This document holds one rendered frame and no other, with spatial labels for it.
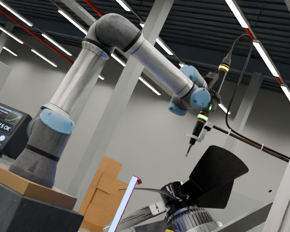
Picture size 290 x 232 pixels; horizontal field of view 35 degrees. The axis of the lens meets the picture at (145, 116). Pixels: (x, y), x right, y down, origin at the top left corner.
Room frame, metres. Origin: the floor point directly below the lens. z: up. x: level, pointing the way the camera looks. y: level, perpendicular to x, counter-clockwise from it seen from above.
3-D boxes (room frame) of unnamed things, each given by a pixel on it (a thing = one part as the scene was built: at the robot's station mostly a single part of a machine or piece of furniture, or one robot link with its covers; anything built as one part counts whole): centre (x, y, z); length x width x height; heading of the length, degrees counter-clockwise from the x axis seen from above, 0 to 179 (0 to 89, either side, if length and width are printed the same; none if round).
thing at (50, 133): (1.53, 0.26, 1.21); 0.13 x 0.12 x 0.14; 19
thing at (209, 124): (2.02, -0.25, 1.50); 0.09 x 0.07 x 0.10; 94
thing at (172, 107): (1.77, -0.11, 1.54); 0.11 x 0.08 x 0.11; 19
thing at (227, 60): (2.02, -0.24, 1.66); 0.04 x 0.04 x 0.46
